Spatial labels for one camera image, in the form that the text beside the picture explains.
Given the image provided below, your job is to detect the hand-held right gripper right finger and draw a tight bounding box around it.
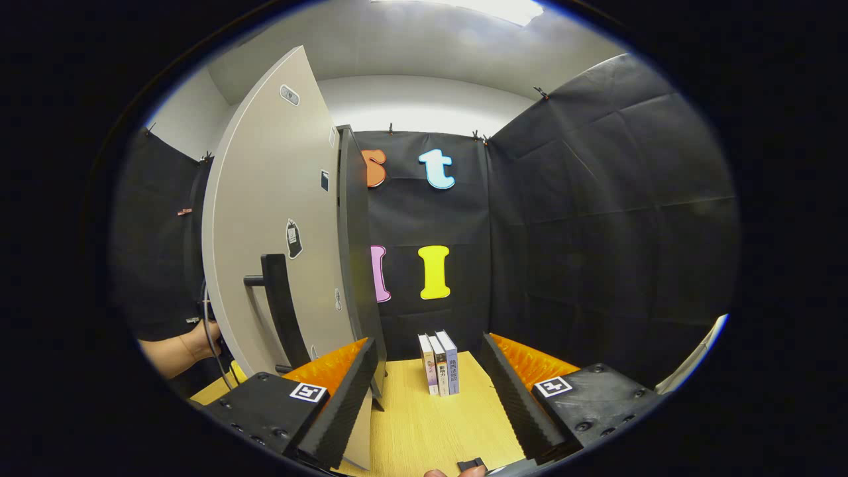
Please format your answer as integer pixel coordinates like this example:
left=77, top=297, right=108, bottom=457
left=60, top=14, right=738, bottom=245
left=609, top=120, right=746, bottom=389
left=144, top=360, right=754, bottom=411
left=478, top=332, right=663, bottom=464

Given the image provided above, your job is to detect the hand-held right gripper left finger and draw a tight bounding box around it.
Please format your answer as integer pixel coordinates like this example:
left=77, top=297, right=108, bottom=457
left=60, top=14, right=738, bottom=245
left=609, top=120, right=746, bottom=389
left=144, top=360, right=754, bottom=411
left=199, top=337, right=380, bottom=470

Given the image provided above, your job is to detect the black door handle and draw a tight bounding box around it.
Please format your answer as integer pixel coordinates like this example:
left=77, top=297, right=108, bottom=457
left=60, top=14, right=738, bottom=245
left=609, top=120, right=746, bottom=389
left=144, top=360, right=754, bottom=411
left=243, top=254, right=312, bottom=374

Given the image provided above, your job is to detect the dark grey cabinet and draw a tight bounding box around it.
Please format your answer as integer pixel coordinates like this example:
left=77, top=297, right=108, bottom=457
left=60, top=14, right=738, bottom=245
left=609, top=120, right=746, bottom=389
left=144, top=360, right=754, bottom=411
left=337, top=125, right=388, bottom=411

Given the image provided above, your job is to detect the grey cabinet door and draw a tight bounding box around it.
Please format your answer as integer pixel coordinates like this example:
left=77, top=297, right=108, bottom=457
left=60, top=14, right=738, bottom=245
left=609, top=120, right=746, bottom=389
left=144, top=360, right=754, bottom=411
left=201, top=45, right=373, bottom=471

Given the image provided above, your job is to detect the grey blue book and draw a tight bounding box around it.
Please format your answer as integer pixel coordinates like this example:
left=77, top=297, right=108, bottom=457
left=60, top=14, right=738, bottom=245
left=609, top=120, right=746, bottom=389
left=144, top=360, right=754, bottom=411
left=435, top=330, right=460, bottom=396

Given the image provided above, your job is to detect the white spine book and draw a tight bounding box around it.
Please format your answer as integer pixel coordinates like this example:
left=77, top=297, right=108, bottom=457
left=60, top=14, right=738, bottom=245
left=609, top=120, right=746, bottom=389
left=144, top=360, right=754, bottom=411
left=427, top=335, right=451, bottom=397

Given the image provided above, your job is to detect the pink spine book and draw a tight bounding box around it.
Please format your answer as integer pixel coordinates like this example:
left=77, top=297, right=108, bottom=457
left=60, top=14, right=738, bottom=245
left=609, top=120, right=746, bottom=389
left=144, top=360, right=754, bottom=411
left=417, top=333, right=439, bottom=397

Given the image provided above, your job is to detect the black backdrop cloth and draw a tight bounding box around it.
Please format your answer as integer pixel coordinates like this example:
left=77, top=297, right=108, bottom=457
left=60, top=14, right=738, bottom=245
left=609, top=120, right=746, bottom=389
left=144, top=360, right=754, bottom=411
left=109, top=53, right=741, bottom=392

